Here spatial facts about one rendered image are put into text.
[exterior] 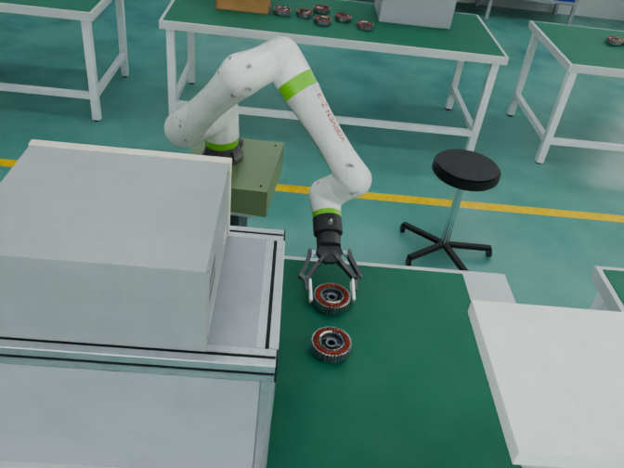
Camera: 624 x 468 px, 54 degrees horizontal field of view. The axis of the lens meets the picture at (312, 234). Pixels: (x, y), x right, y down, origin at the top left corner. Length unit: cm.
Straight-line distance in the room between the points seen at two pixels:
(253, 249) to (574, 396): 74
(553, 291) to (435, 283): 152
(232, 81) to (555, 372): 111
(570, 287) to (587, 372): 233
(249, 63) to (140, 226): 74
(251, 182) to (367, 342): 74
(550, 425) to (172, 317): 67
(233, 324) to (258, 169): 107
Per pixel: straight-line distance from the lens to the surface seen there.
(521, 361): 119
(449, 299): 198
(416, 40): 419
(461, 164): 316
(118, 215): 120
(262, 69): 178
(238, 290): 133
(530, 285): 344
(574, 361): 124
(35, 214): 123
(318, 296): 182
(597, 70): 444
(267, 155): 232
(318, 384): 164
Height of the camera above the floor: 200
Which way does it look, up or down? 36 degrees down
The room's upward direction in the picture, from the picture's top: 8 degrees clockwise
